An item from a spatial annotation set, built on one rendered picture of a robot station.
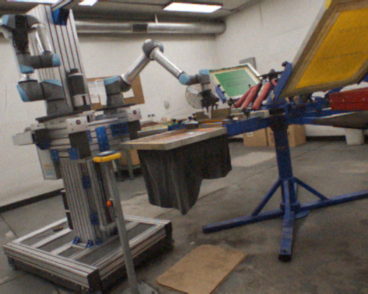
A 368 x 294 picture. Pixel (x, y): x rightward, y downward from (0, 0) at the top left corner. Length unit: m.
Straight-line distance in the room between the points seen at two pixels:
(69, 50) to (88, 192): 1.08
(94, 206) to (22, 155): 3.20
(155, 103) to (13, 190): 3.07
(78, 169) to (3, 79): 3.40
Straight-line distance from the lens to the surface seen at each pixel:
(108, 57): 6.21
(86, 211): 2.50
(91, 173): 2.40
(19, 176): 5.57
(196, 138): 1.80
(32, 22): 2.25
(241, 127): 2.06
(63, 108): 2.16
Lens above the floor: 1.19
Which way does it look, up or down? 8 degrees down
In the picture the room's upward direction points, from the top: 10 degrees counter-clockwise
